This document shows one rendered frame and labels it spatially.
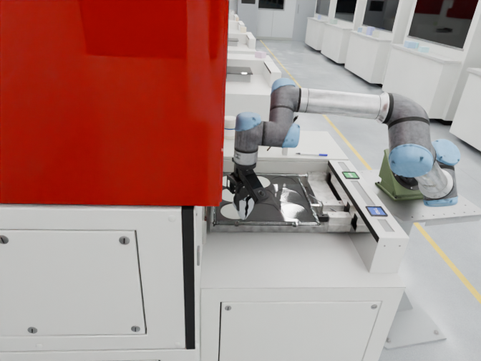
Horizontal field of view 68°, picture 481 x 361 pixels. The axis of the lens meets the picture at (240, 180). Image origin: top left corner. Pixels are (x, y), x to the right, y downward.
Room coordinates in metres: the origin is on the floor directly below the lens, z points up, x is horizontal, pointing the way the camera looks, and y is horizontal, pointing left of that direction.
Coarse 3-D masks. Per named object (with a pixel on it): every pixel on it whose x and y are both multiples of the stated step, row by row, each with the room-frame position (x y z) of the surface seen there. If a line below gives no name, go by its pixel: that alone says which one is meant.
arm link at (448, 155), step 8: (432, 144) 1.30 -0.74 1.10; (440, 144) 1.29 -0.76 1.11; (448, 144) 1.30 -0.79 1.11; (440, 152) 1.26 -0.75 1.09; (448, 152) 1.27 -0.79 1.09; (456, 152) 1.28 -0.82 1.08; (440, 160) 1.24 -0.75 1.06; (448, 160) 1.24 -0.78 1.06; (456, 160) 1.25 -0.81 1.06; (448, 168) 1.23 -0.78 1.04
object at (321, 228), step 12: (216, 228) 1.03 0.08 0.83; (228, 228) 1.04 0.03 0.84; (240, 228) 1.04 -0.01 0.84; (252, 228) 1.05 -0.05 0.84; (264, 228) 1.05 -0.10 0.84; (276, 228) 1.05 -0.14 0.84; (288, 228) 1.06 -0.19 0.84; (300, 228) 1.06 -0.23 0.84; (312, 228) 1.06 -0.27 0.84; (324, 228) 1.07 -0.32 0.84
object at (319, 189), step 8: (312, 184) 1.33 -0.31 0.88; (320, 184) 1.33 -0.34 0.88; (312, 192) 1.27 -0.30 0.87; (320, 192) 1.26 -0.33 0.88; (328, 192) 1.27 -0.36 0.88; (320, 200) 1.20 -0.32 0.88; (328, 200) 1.21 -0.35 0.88; (320, 208) 1.15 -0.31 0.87; (328, 224) 1.04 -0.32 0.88; (336, 224) 1.04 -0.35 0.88; (344, 224) 1.04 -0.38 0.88
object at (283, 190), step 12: (276, 180) 1.31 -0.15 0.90; (288, 180) 1.31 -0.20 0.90; (276, 192) 1.21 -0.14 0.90; (288, 192) 1.22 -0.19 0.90; (300, 192) 1.22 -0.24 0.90; (264, 204) 1.11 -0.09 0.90; (276, 204) 1.12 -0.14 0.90; (288, 204) 1.12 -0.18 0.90; (300, 204) 1.13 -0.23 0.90; (216, 216) 1.01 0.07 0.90; (252, 216) 1.03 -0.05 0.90; (264, 216) 1.03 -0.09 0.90; (276, 216) 1.04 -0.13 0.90; (288, 216) 1.04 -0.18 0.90; (300, 216) 1.05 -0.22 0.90; (312, 216) 1.05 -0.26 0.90
